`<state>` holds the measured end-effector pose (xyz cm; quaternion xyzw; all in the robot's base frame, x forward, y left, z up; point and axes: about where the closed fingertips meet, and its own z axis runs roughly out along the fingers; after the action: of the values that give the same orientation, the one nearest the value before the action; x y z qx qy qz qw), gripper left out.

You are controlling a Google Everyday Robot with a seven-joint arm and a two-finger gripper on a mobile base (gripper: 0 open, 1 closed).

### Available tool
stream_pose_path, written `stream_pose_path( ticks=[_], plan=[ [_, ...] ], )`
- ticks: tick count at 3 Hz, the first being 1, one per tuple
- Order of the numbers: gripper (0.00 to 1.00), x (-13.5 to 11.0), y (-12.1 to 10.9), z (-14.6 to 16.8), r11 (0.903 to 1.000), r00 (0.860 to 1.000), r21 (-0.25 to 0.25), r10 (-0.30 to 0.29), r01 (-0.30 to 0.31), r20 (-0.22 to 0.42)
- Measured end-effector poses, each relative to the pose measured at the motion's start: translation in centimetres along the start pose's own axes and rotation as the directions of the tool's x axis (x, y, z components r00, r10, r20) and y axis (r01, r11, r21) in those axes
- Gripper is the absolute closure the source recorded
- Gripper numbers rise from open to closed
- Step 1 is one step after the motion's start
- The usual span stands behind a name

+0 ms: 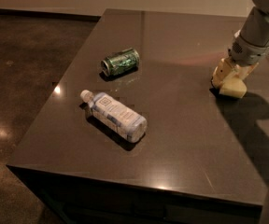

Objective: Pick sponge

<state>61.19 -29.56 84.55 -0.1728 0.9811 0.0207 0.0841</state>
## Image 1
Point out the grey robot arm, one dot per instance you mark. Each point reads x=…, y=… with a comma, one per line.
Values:
x=256, y=27

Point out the pale yellow sponge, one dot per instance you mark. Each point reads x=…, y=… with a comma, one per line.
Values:
x=233, y=87

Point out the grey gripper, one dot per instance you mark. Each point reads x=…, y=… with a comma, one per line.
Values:
x=249, y=54

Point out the green aluminium drink can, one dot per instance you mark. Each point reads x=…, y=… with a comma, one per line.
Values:
x=120, y=62

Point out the clear plastic water bottle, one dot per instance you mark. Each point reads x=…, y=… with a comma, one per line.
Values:
x=115, y=115

